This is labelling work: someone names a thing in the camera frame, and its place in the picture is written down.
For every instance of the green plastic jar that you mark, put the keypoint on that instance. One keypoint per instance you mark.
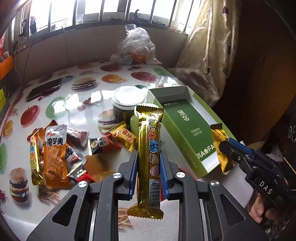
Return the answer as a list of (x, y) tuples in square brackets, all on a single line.
[(134, 125)]

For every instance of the floral beige curtain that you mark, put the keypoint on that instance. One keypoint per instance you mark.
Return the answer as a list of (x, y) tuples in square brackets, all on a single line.
[(208, 55)]

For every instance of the green white gift box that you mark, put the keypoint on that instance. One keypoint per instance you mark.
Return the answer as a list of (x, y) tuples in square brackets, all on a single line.
[(187, 118)]

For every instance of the black red nut packet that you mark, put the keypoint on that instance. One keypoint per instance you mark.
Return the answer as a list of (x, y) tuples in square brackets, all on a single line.
[(78, 173)]

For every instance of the yellow peanut crisp packet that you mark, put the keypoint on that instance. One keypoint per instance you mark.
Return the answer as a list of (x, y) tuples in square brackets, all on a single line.
[(124, 136)]

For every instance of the right hand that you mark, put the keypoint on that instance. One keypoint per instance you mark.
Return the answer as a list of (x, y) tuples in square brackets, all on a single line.
[(257, 211)]

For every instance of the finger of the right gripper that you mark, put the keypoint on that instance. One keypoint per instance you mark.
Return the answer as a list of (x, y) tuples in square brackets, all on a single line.
[(240, 149)]

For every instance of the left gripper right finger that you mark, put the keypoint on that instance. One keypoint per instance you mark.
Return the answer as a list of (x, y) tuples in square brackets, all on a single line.
[(168, 169)]

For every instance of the orange storage box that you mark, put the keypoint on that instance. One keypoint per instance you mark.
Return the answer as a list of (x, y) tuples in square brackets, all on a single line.
[(6, 66)]

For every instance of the yellow green box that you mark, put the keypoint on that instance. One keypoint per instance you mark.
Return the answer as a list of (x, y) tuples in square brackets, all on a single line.
[(2, 99)]

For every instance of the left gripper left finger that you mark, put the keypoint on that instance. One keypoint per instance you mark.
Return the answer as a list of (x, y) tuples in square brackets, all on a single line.
[(129, 171)]

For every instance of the black red snack packet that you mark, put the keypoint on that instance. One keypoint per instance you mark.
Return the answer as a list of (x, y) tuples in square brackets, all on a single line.
[(102, 144)]

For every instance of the small gold snack packet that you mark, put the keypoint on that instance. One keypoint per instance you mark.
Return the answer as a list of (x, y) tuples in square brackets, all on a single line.
[(220, 139)]

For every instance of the orange white konjac snack pouch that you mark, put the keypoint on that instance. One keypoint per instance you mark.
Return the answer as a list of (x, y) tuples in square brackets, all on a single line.
[(55, 167)]

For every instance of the pink red wafer packet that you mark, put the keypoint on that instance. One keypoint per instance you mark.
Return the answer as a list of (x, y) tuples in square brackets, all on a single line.
[(78, 136)]

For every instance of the black smartphone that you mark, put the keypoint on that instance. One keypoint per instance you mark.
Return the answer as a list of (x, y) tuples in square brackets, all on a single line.
[(44, 89)]

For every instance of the long gold candy bar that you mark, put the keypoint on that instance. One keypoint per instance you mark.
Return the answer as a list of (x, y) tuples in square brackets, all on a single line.
[(149, 144)]

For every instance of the clear plastic bag with items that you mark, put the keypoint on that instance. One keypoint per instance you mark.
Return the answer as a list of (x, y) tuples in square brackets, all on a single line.
[(136, 48)]

